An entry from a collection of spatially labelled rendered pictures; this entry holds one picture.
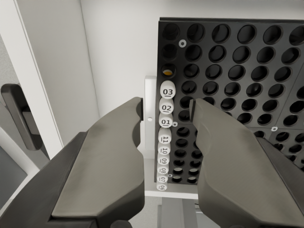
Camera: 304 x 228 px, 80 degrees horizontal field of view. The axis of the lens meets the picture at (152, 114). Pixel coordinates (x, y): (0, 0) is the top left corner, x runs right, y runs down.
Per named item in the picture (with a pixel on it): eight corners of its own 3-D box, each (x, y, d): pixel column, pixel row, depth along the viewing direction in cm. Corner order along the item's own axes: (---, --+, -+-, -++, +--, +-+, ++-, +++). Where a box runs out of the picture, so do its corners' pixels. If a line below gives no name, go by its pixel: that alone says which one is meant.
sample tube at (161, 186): (157, 160, 25) (156, 190, 21) (158, 154, 24) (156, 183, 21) (166, 161, 25) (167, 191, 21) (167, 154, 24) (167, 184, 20)
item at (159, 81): (154, 178, 23) (154, 182, 22) (158, 20, 13) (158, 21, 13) (168, 179, 23) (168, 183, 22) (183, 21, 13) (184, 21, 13)
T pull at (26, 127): (35, 144, 20) (27, 152, 19) (7, 81, 16) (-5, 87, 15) (66, 145, 20) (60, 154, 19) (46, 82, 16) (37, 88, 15)
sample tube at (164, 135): (159, 117, 21) (158, 144, 17) (159, 108, 21) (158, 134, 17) (170, 118, 21) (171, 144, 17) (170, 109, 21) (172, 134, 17)
